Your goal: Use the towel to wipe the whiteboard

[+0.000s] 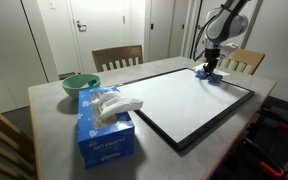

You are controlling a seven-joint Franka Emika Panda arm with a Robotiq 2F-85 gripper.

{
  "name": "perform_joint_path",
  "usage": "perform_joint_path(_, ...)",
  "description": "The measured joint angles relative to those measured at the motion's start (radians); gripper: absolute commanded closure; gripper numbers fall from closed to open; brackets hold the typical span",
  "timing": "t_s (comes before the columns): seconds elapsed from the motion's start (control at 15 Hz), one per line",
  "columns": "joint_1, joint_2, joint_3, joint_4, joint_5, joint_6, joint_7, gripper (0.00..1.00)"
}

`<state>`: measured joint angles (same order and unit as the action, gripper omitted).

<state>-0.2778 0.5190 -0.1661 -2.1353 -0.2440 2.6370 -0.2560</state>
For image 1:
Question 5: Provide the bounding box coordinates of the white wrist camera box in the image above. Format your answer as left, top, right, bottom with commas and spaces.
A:
220, 43, 239, 56

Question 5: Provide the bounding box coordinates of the white wall switch plate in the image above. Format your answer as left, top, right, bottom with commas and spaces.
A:
49, 0, 56, 10

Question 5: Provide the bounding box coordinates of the brown wooden chair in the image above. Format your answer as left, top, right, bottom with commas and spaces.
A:
92, 45, 143, 72

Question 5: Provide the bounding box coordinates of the white crumpled cloth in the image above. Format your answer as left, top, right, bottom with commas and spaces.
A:
193, 63, 228, 77

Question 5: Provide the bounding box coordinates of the orange handled clamp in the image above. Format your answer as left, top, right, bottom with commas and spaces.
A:
242, 138, 285, 180

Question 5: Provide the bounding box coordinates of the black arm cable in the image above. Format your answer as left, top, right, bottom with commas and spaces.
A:
193, 3, 233, 63

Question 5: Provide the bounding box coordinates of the light wooden chair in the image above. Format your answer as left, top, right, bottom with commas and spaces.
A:
217, 49, 265, 75

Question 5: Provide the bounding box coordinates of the green bowl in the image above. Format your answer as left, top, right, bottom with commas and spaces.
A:
62, 74, 101, 99

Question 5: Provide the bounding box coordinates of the black framed whiteboard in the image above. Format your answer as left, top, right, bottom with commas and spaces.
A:
118, 68, 254, 151

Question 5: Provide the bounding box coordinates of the wooden chair near camera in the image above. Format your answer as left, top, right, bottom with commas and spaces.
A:
0, 113, 37, 180

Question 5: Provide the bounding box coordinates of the silver door handle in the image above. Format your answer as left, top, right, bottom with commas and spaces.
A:
76, 21, 87, 32

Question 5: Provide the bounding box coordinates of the blue tissue box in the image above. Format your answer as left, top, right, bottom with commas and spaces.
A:
77, 87, 143, 168

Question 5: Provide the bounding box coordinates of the red handled clamp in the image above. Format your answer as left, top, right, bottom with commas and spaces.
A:
259, 108, 288, 132

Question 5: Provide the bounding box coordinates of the blue microfiber towel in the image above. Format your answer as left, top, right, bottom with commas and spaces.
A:
196, 70, 223, 84

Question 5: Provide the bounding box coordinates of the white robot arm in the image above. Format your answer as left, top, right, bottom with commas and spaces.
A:
203, 0, 249, 75

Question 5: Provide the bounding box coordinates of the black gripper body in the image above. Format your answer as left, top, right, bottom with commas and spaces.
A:
205, 49, 220, 69

